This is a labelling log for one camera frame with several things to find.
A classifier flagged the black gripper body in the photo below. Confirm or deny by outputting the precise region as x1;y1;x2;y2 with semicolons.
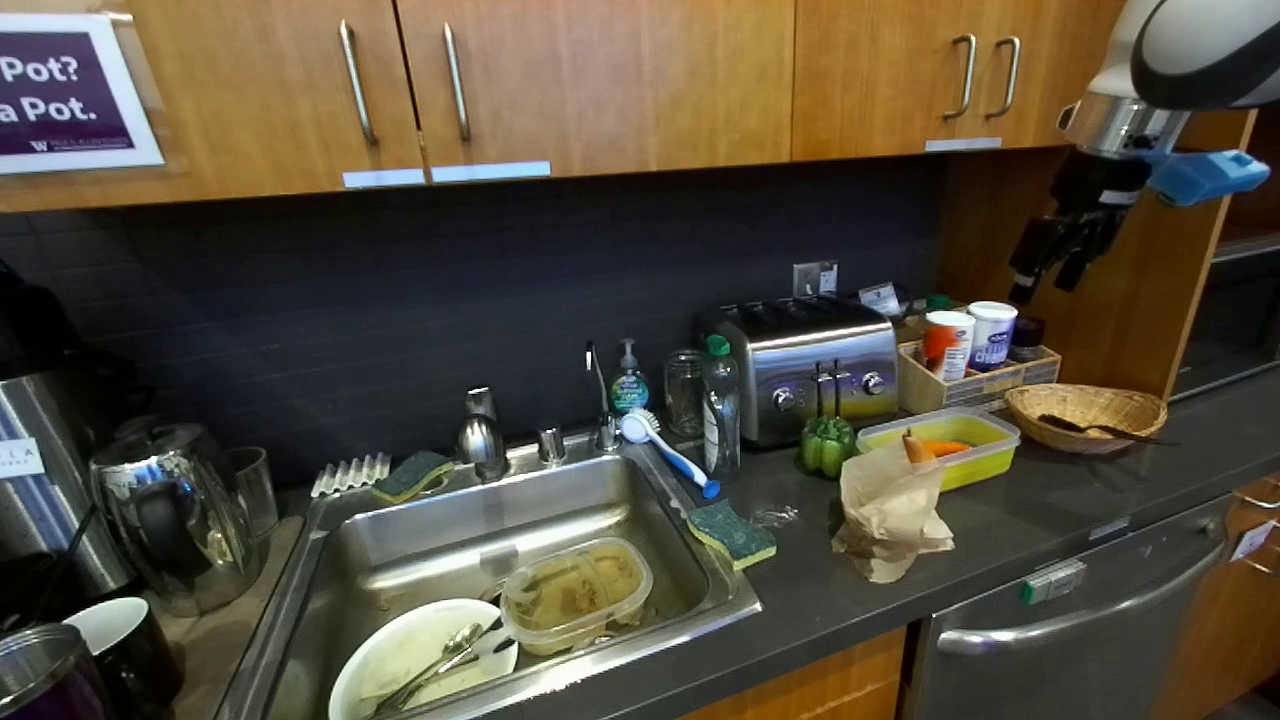
1041;146;1153;254

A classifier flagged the brown paper towel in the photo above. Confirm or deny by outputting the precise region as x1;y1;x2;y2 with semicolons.
833;436;960;587

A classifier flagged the black jar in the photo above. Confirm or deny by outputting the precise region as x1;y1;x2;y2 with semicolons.
1006;310;1049;365

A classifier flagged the white cup blue print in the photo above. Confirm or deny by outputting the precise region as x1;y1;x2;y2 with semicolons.
963;297;1024;372

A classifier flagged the wooden cabinet side panel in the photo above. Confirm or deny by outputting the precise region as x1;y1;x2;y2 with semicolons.
932;110;1259;404

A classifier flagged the white cup red print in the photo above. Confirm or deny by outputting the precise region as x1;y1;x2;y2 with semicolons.
919;307;978;389

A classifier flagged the wooden crate box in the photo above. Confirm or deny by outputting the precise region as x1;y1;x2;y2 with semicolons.
897;335;1068;416

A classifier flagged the woven wicker basket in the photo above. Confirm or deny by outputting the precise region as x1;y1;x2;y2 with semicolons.
999;379;1173;458

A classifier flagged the white cabinet label strip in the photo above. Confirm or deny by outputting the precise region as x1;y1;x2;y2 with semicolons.
428;160;552;187
340;162;428;190
919;131;1003;156

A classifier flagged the grey round object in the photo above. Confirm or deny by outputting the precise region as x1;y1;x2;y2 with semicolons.
854;279;913;318

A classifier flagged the yellow-green plastic food container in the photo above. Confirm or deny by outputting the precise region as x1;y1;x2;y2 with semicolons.
850;404;1024;490

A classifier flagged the orange carrot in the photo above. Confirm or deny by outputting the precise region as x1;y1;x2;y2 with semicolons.
916;432;974;467

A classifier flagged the silver toaster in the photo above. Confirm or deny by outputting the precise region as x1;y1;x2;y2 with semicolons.
722;297;905;453

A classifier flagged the small green glass jar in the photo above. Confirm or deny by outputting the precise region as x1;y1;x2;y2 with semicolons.
797;410;861;478

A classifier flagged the clear bottle green cap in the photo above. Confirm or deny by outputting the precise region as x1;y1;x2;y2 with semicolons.
698;330;744;484

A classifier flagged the stainless steel dishwasher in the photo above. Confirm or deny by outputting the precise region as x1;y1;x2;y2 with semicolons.
905;490;1237;720

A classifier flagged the clear empty bottle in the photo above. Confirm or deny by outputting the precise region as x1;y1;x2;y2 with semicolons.
659;344;709;453

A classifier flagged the wooden base cabinet door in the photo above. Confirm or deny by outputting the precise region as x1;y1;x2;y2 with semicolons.
674;624;913;720
1156;472;1280;720

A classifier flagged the green yellow sponge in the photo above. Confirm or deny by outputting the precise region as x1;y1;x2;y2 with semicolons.
684;497;780;574

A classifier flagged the blue soap pump bottle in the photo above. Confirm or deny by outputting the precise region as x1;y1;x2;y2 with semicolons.
608;335;657;416

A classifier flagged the white blue dish brush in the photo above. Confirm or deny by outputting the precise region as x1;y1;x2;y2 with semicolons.
614;404;726;508

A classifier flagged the thin chrome tap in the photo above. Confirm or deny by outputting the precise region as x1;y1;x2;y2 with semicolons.
578;335;614;427

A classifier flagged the clear dirty plastic container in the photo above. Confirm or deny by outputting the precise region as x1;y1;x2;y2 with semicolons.
495;533;657;658

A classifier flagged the chrome faucet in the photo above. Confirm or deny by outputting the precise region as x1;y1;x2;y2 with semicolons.
452;382;512;484

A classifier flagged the stainless steel sink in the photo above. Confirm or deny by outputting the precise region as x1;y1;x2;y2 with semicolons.
214;444;769;720

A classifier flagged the green cloth sponge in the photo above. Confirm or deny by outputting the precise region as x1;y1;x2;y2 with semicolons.
369;447;462;508

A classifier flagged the silver metal cutlery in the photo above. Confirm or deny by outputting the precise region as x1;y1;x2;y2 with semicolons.
373;614;515;716

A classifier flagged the white pronged rack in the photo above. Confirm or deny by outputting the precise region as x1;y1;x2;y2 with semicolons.
307;453;396;508

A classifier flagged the white plate with utensils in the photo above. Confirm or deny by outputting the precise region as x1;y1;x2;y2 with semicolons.
323;594;525;720

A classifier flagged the clear glass cup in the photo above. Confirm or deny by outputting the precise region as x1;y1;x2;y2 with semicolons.
214;444;281;551

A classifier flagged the black mug white inside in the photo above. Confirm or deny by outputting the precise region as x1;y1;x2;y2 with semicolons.
57;590;187;716

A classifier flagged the purple white sign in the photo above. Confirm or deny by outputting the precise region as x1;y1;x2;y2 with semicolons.
0;11;166;176

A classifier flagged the steel coffee urn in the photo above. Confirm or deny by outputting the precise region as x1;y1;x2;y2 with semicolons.
0;254;144;630

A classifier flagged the dark purple mug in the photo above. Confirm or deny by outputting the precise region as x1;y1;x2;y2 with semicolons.
0;619;115;720

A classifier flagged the silver cabinet door handle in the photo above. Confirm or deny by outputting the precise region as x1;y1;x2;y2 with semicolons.
335;14;375;146
941;33;978;128
982;33;1026;123
437;19;477;146

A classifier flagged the silver wall outlet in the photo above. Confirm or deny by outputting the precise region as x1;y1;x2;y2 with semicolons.
788;254;844;304

